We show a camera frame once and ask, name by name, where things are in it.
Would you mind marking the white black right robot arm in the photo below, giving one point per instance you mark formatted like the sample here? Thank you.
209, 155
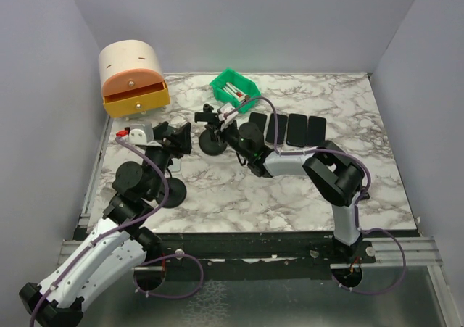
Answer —
340, 178

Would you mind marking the silver folding phone stand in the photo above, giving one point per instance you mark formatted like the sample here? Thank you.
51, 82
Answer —
175, 166

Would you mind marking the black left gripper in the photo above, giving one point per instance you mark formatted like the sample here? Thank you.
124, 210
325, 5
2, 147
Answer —
182, 140

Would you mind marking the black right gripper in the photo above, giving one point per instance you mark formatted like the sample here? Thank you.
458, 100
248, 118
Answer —
225, 129

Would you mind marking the black front rail bar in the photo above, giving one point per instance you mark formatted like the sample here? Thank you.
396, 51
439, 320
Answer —
224, 256

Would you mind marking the silver-edged phone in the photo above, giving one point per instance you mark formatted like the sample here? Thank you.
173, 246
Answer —
276, 128

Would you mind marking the beige orange drawer box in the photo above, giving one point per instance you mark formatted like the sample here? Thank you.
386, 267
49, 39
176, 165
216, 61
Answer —
132, 81

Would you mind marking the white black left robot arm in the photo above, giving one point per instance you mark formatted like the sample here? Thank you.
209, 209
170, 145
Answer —
141, 190

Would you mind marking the green plastic bin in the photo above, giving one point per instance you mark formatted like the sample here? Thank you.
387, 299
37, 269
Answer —
241, 82

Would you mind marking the items inside green bin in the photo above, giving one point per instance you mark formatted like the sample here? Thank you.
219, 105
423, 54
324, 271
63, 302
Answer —
236, 92

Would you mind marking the pink-edged black phone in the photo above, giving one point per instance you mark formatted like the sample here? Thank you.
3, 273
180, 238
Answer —
316, 131

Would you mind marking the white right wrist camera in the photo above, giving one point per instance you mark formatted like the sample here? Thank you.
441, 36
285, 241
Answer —
226, 115

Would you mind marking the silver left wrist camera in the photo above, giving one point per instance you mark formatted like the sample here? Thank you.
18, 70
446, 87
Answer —
139, 134

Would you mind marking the black tall phone stand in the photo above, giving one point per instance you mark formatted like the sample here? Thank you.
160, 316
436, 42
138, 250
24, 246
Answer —
210, 141

